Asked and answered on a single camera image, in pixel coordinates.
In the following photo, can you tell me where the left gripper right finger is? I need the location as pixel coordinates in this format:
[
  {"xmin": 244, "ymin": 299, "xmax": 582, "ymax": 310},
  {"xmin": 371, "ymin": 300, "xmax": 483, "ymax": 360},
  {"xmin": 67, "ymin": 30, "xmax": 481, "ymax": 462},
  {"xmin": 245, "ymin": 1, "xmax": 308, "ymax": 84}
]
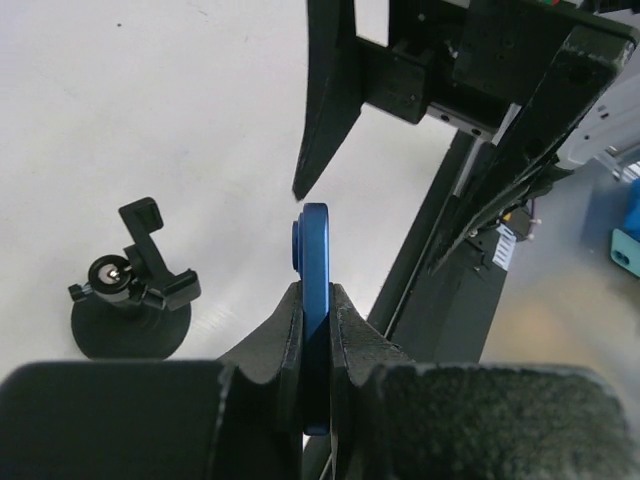
[{"xmin": 330, "ymin": 285, "xmax": 633, "ymax": 479}]

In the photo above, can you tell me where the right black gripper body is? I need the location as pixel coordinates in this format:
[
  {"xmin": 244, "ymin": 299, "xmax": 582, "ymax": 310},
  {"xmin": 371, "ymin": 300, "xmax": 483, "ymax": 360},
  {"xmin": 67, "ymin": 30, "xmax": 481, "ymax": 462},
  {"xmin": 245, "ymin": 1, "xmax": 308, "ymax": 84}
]
[{"xmin": 358, "ymin": 1, "xmax": 639, "ymax": 135}]

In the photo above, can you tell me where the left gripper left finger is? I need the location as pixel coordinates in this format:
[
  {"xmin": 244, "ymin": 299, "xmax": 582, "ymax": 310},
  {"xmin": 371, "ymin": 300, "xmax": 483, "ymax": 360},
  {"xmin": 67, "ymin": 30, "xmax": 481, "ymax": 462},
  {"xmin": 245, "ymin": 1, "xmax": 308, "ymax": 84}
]
[{"xmin": 1, "ymin": 283, "xmax": 302, "ymax": 479}]

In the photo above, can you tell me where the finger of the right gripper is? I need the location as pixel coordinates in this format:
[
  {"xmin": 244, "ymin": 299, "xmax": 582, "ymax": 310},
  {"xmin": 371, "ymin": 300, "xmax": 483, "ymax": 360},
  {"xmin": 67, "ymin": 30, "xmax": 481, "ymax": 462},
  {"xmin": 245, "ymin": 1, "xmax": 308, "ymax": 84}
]
[
  {"xmin": 427, "ymin": 26, "xmax": 630, "ymax": 272},
  {"xmin": 292, "ymin": 1, "xmax": 363, "ymax": 201}
]

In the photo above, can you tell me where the blue phone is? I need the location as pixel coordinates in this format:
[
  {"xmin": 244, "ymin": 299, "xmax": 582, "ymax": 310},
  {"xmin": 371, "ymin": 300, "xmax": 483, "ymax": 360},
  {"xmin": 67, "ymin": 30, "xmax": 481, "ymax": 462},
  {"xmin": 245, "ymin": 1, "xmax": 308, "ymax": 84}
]
[{"xmin": 292, "ymin": 203, "xmax": 330, "ymax": 436}]

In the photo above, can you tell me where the black phone stand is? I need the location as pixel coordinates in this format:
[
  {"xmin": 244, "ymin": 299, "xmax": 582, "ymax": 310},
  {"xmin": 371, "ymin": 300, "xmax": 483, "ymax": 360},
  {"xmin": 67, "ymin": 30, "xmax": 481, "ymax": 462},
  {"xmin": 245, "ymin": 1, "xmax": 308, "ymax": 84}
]
[{"xmin": 68, "ymin": 197, "xmax": 201, "ymax": 360}]

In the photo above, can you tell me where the teal box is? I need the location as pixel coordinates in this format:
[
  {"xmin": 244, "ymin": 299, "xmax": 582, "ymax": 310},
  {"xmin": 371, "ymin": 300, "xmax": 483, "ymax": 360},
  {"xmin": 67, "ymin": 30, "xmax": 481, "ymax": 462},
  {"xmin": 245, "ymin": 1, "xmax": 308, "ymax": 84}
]
[{"xmin": 610, "ymin": 229, "xmax": 640, "ymax": 278}]

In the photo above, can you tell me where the right white cable duct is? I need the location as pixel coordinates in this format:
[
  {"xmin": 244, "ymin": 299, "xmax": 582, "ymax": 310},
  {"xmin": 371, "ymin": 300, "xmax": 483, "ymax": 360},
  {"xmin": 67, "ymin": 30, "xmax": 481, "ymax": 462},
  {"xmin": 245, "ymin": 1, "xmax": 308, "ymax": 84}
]
[{"xmin": 492, "ymin": 234, "xmax": 517, "ymax": 271}]

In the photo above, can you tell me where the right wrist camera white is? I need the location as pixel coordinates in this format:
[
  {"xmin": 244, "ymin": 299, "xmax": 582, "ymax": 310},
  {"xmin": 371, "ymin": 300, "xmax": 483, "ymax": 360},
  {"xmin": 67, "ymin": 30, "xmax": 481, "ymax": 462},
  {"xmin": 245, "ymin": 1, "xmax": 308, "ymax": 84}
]
[{"xmin": 557, "ymin": 75, "xmax": 639, "ymax": 172}]

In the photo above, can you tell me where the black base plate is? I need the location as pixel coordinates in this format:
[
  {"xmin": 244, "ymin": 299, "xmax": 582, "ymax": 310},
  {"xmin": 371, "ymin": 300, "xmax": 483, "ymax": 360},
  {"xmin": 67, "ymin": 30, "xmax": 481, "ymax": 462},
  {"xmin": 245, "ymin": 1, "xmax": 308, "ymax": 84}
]
[{"xmin": 299, "ymin": 124, "xmax": 521, "ymax": 480}]

